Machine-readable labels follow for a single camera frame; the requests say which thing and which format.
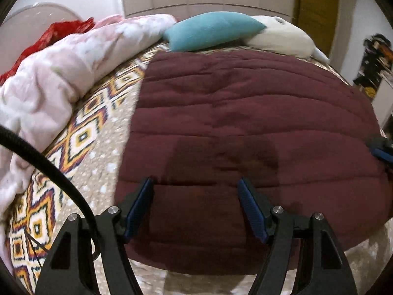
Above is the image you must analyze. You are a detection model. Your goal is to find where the teal pillow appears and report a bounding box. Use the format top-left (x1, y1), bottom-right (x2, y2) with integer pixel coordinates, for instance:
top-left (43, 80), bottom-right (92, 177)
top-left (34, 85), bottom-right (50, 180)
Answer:
top-left (162, 12), bottom-right (266, 52)

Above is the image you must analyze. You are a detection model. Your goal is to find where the pale pink duvet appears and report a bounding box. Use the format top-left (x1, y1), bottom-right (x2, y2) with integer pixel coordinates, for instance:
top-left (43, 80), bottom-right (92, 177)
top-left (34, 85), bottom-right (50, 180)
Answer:
top-left (0, 14), bottom-right (179, 222)

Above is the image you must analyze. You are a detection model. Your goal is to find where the dark wall poster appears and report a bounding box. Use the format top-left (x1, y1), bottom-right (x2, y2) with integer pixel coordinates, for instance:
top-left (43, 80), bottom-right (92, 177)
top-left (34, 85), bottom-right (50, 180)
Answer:
top-left (353, 33), bottom-right (393, 99)

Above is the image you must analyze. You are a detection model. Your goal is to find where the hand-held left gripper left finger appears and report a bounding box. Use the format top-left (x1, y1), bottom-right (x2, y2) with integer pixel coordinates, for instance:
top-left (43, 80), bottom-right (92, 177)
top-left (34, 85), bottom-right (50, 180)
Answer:
top-left (34, 177), bottom-right (154, 295)

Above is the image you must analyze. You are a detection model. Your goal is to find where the maroon quilted jacket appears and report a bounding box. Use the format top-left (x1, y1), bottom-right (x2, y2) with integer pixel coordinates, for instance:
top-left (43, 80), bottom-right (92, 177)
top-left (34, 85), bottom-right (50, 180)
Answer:
top-left (113, 49), bottom-right (389, 276)

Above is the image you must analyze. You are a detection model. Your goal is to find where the patterned beige bedsheet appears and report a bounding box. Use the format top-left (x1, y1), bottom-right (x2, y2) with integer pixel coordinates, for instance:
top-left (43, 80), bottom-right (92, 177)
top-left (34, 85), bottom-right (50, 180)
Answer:
top-left (6, 41), bottom-right (393, 295)

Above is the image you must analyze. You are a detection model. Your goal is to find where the white rounded headboard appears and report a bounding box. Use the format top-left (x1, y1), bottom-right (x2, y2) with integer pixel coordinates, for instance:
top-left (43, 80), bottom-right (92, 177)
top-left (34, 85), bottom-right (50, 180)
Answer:
top-left (5, 2), bottom-right (84, 29)

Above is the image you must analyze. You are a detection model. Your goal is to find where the red cloth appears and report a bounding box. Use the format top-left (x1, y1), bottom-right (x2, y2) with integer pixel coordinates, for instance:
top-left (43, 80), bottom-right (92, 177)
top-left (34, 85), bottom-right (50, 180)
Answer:
top-left (0, 18), bottom-right (96, 78)

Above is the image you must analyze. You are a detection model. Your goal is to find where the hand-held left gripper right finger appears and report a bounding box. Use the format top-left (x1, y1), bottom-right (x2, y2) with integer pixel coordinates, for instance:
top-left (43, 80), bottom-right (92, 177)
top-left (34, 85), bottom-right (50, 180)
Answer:
top-left (238, 177), bottom-right (359, 295)

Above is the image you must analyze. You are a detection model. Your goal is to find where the white pillow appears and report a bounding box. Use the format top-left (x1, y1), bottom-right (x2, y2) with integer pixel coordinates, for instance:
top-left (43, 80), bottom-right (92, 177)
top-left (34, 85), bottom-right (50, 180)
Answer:
top-left (244, 15), bottom-right (331, 64)

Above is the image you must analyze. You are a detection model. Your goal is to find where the black corrugated cable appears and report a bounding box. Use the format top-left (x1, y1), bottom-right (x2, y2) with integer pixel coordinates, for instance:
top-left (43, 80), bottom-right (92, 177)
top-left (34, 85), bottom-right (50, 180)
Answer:
top-left (0, 125), bottom-right (101, 259)

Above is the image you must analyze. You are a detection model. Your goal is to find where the wooden door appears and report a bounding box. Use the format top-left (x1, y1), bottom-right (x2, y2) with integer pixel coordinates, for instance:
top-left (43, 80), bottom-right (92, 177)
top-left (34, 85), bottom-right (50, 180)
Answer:
top-left (293, 0), bottom-right (342, 58)

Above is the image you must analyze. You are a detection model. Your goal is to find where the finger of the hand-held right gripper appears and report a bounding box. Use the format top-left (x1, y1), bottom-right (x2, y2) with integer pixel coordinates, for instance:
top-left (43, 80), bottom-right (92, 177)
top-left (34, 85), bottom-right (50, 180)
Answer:
top-left (365, 134), bottom-right (393, 168)

